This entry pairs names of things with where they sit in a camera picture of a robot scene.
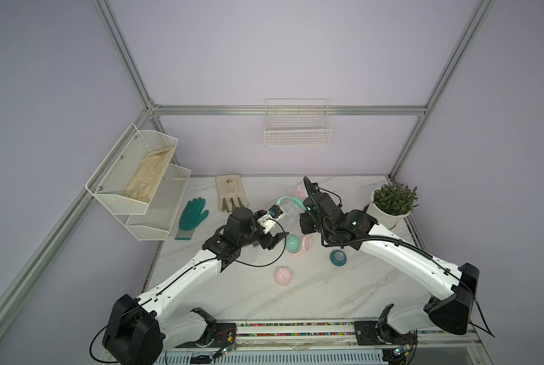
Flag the pink bottle cap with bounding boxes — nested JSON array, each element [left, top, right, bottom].
[[274, 266, 293, 287], [293, 185, 307, 201]]

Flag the mint green handle ring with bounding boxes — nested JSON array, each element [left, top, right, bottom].
[[275, 195, 308, 213]]

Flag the teal nipple collar with straw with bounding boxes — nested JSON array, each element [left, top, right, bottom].
[[330, 249, 347, 267]]

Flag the clear baby bottle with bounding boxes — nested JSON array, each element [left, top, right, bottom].
[[279, 199, 302, 232]]

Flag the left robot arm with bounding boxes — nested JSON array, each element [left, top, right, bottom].
[[97, 205, 288, 364]]

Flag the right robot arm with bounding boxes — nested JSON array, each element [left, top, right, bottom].
[[299, 177, 480, 344]]

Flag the mint green bottle cap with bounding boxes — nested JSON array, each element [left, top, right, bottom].
[[286, 234, 301, 254]]

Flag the beige glove green fingertips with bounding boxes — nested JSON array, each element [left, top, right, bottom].
[[215, 174, 249, 213]]

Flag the potted green plant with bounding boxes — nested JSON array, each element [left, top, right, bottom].
[[367, 182, 419, 230]]

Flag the green rubber glove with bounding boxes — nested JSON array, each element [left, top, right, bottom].
[[175, 197, 209, 240]]

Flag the lower white mesh shelf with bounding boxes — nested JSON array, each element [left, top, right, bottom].
[[126, 164, 191, 241]]

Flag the white mesh shelf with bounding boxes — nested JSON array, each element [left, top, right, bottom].
[[85, 124, 179, 215], [126, 164, 191, 241]]

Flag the beige glove in shelf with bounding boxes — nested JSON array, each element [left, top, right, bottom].
[[123, 147, 176, 203]]

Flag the upper white mesh shelf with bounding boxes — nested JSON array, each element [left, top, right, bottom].
[[85, 124, 179, 215]]

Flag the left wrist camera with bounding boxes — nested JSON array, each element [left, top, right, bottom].
[[257, 205, 286, 234]]

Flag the white wire wall basket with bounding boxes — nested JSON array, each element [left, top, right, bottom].
[[264, 98, 332, 147]]

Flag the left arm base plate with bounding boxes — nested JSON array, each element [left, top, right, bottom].
[[196, 322, 237, 348]]

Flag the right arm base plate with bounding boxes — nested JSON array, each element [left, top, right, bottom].
[[353, 320, 416, 346]]

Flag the aluminium front rail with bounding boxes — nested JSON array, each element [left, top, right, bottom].
[[173, 318, 484, 351]]

